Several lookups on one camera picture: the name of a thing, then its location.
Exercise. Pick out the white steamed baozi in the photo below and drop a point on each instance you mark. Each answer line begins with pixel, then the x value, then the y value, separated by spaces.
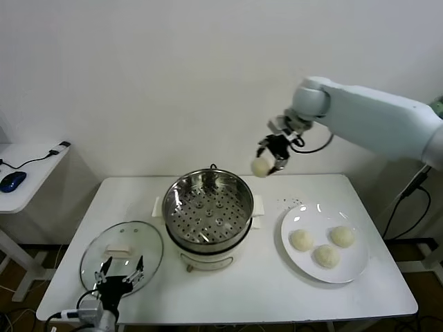
pixel 326 256
pixel 342 237
pixel 302 239
pixel 259 167

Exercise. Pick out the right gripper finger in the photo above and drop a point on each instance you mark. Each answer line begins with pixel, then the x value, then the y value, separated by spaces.
pixel 281 164
pixel 263 144

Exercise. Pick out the white round plate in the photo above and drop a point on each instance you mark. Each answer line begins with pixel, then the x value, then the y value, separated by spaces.
pixel 297 221

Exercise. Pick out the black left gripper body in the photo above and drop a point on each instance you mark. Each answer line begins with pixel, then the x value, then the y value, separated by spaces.
pixel 114 288

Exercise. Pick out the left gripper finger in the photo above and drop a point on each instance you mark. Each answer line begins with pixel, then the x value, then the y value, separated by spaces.
pixel 102 275
pixel 136 275

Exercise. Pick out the pale green appliance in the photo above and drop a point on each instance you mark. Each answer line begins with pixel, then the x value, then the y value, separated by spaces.
pixel 439 107

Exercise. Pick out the blue computer mouse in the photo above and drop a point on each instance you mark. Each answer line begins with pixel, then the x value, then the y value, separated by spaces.
pixel 14 181

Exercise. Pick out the white side table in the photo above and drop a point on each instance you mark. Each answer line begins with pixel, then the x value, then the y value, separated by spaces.
pixel 34 180

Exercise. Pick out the stainless steel steamer basket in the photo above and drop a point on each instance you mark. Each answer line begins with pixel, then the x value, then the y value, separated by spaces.
pixel 207 214

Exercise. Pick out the white electric cooker base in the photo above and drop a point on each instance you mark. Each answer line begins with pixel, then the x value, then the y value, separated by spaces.
pixel 204 259

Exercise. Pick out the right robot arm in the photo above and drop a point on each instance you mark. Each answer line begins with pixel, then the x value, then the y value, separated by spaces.
pixel 363 114

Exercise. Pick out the scattered dark crumbs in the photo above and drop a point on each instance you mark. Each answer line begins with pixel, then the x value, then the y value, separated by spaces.
pixel 296 200

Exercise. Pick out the glass pot lid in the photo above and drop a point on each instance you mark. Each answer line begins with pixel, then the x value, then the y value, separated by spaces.
pixel 145 242

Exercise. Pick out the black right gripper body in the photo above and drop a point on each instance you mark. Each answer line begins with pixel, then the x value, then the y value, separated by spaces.
pixel 282 147

